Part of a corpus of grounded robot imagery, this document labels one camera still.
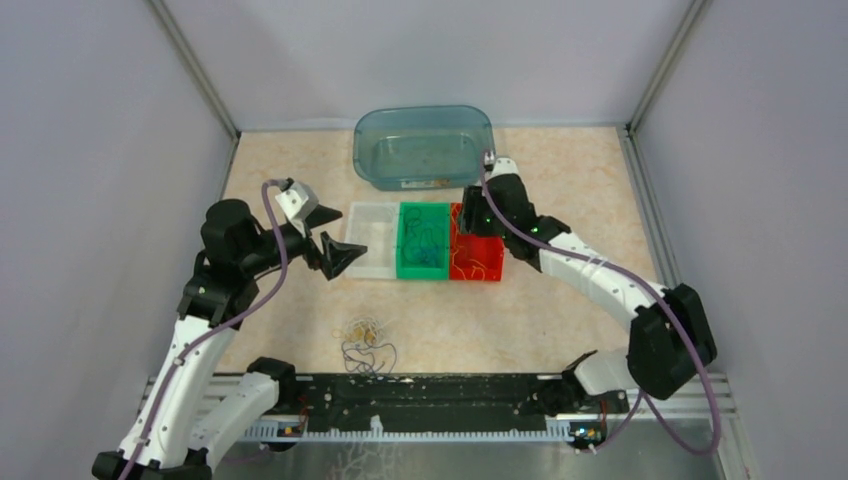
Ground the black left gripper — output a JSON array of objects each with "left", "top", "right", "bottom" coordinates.
[{"left": 240, "top": 204, "right": 368, "bottom": 279}]

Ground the yellow thin cable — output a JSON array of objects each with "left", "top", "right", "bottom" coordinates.
[{"left": 450, "top": 206, "right": 494, "bottom": 281}]

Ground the white thin cable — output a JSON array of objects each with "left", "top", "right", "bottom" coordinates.
[{"left": 354, "top": 208, "right": 396, "bottom": 266}]

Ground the cable bundle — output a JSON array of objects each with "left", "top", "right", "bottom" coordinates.
[{"left": 331, "top": 315, "right": 400, "bottom": 379}]

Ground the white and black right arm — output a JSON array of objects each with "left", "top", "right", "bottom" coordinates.
[{"left": 458, "top": 174, "right": 718, "bottom": 415}]

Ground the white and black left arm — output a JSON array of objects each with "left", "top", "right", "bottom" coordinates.
[{"left": 91, "top": 199, "right": 368, "bottom": 479}]

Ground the red plastic bin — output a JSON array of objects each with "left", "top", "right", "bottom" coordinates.
[{"left": 449, "top": 203, "right": 504, "bottom": 282}]

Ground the white plastic bin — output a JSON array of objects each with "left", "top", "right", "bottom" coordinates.
[{"left": 345, "top": 201, "right": 400, "bottom": 280}]

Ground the green plastic bin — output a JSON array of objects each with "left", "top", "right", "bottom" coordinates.
[{"left": 396, "top": 202, "right": 451, "bottom": 281}]

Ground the teal transparent plastic tub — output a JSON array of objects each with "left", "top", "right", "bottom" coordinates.
[{"left": 352, "top": 105, "right": 496, "bottom": 191}]

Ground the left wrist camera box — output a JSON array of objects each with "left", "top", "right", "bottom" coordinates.
[{"left": 274, "top": 178, "right": 319, "bottom": 238}]

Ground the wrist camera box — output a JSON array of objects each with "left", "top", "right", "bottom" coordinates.
[
  {"left": 481, "top": 151, "right": 519, "bottom": 183},
  {"left": 274, "top": 178, "right": 319, "bottom": 238}
]

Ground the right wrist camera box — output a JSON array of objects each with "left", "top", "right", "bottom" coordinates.
[{"left": 481, "top": 151, "right": 519, "bottom": 183}]

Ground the aluminium frame rail left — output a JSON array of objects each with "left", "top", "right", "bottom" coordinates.
[{"left": 146, "top": 0, "right": 241, "bottom": 266}]

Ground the aluminium frame rail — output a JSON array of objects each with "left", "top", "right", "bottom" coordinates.
[
  {"left": 146, "top": 0, "right": 241, "bottom": 266},
  {"left": 616, "top": 123, "right": 762, "bottom": 479}
]

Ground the aluminium frame rail right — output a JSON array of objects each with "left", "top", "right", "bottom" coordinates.
[{"left": 616, "top": 123, "right": 762, "bottom": 479}]

